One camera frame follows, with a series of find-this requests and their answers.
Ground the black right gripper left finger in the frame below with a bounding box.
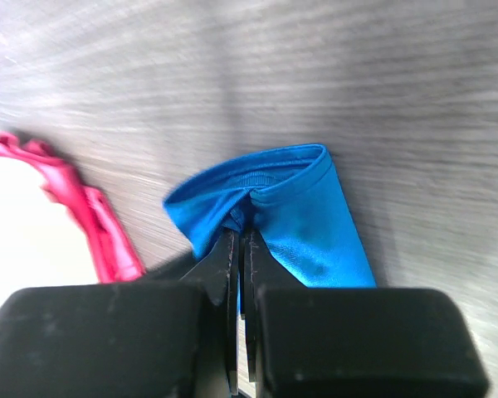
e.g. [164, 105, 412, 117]
[0, 230, 240, 397]

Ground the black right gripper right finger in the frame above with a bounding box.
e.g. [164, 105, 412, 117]
[240, 231, 490, 397]

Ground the blue cloth napkin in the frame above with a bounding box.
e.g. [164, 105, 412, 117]
[163, 143, 376, 288]

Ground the pink folded cloth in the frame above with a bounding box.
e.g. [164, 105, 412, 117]
[0, 133, 145, 284]

